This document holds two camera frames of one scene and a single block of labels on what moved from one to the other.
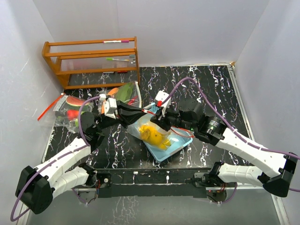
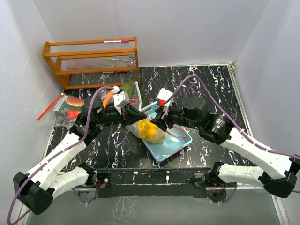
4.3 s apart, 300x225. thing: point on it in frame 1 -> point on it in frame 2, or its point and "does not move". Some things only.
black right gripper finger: (162, 122) does not move
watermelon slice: (74, 101) does not move
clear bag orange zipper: (64, 112) does not move
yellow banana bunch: (166, 143) -> (158, 138)
